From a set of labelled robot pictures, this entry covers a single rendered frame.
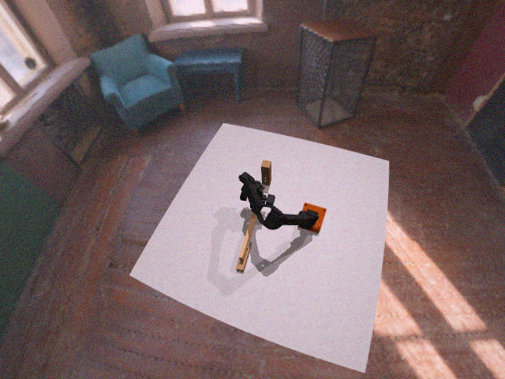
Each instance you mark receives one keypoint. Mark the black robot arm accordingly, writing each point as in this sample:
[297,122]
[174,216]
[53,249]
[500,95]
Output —
[275,218]

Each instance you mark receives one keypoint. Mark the long brown wooden rail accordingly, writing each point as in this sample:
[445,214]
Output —
[247,237]

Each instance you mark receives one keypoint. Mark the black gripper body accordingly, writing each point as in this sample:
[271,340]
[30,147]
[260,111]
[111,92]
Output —
[270,199]

